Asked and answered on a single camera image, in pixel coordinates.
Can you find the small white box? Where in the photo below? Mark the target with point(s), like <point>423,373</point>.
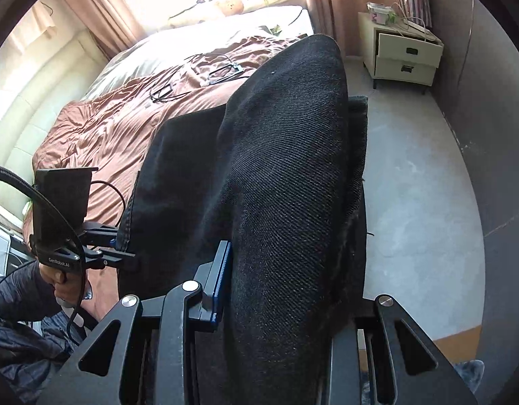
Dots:
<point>379,12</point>

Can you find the person's left forearm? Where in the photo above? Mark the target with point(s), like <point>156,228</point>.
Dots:
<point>19,291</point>

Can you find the cream padded headboard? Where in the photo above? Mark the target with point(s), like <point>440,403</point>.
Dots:
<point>40,105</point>

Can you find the cream bed sheet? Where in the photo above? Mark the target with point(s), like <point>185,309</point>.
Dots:
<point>179,50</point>

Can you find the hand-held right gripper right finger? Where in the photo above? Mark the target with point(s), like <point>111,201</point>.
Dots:
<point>388,318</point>

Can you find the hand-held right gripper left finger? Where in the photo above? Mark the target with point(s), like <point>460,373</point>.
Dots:
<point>221,287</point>

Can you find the brown blanket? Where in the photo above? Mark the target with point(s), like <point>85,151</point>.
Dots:
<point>95,135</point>

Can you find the cream nightstand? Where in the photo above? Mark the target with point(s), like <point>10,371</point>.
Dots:
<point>407,63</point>

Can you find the white hanging garment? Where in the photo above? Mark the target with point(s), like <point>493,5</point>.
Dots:
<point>31,29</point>

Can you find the black pants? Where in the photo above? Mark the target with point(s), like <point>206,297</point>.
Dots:
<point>285,198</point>

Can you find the white power strip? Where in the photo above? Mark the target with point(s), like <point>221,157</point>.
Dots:
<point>422,29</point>

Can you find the person's left hand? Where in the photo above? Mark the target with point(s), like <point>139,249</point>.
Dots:
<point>57,280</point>

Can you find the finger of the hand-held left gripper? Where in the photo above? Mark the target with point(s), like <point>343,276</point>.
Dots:
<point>116,260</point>
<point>105,236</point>

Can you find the dark grey shaggy rug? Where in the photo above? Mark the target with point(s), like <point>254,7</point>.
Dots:
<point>468,375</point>

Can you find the pink curtain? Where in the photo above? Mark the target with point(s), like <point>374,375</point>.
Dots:
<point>331,4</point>
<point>103,4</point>

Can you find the grey wardrobe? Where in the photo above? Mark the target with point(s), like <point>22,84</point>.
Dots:
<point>474,114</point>

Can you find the green tissue pack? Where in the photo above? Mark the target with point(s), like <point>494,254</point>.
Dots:
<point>28,206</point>

